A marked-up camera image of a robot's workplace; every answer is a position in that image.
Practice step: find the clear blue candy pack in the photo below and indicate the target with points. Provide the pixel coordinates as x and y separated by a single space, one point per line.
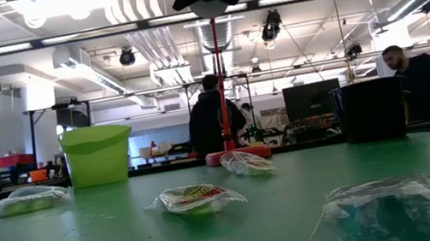
385 214

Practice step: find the person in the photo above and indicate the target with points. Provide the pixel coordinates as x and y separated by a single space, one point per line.
246 109
425 78
208 121

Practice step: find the red desk lamp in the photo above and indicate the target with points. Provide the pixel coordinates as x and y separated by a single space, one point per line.
222 93

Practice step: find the green plastic bucket with face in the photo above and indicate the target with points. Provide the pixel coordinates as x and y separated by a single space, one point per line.
96 165

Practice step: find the orange storage bin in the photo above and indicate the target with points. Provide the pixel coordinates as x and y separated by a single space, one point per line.
38 175

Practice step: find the clear green candy pack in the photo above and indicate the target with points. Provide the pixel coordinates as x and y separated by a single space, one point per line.
29 202
248 165
195 199

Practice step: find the large black monitor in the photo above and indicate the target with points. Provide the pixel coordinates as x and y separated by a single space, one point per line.
311 101

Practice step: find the black plastic bucket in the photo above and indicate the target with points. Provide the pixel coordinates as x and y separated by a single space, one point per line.
374 112

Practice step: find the red storage bin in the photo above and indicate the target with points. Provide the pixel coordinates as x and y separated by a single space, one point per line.
16 160

